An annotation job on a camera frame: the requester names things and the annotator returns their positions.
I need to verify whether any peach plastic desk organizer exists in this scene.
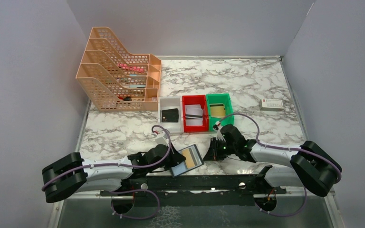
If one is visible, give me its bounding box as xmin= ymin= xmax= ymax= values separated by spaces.
xmin=76 ymin=27 xmax=162 ymax=112

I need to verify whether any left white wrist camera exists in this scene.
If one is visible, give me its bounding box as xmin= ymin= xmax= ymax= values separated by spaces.
xmin=155 ymin=132 xmax=169 ymax=146

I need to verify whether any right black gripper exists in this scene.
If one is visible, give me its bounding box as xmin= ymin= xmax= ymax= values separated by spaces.
xmin=203 ymin=136 xmax=237 ymax=160

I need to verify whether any black leather card holder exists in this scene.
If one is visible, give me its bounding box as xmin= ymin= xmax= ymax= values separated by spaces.
xmin=171 ymin=144 xmax=204 ymax=177

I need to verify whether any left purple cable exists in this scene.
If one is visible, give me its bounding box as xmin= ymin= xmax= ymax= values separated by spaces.
xmin=41 ymin=125 xmax=173 ymax=221

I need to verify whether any gold card with black stripe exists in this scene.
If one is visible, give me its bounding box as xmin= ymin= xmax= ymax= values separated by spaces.
xmin=182 ymin=147 xmax=202 ymax=169

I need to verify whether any white card box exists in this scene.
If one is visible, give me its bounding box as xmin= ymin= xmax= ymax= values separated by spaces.
xmin=259 ymin=98 xmax=284 ymax=111

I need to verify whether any green plastic bin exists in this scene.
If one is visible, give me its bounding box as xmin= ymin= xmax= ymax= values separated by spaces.
xmin=206 ymin=94 xmax=234 ymax=131

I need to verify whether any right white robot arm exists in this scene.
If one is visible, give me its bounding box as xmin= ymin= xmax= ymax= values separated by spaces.
xmin=203 ymin=124 xmax=342 ymax=197

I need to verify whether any black credit card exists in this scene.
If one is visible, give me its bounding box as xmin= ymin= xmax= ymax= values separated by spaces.
xmin=161 ymin=108 xmax=180 ymax=123

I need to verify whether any red plastic bin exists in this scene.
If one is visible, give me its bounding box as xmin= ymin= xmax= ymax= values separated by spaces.
xmin=182 ymin=95 xmax=209 ymax=133

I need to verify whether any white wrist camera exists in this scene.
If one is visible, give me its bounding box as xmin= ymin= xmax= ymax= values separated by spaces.
xmin=213 ymin=125 xmax=225 ymax=141
xmin=155 ymin=132 xmax=169 ymax=146

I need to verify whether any pink highlighter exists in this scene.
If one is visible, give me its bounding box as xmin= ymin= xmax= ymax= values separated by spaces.
xmin=117 ymin=64 xmax=147 ymax=75

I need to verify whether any purple cable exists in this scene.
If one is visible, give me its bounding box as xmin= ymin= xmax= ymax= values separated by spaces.
xmin=41 ymin=125 xmax=173 ymax=221
xmin=212 ymin=113 xmax=343 ymax=218

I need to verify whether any white card with black stripe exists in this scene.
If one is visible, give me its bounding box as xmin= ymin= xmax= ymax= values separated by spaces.
xmin=184 ymin=104 xmax=203 ymax=119

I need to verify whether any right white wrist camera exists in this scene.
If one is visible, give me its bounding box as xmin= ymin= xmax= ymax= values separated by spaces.
xmin=213 ymin=125 xmax=225 ymax=141

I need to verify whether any white plastic bin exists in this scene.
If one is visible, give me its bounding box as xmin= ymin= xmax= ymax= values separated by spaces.
xmin=158 ymin=96 xmax=183 ymax=134

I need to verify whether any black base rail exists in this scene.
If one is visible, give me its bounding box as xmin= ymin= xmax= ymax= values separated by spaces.
xmin=100 ymin=174 xmax=286 ymax=209

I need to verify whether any gold credit card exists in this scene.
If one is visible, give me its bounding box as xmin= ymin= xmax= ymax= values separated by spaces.
xmin=210 ymin=103 xmax=226 ymax=118

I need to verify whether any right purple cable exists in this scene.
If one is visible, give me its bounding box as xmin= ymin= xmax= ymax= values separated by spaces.
xmin=212 ymin=113 xmax=343 ymax=218

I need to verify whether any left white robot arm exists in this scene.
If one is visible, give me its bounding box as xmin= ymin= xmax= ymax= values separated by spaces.
xmin=42 ymin=144 xmax=186 ymax=203

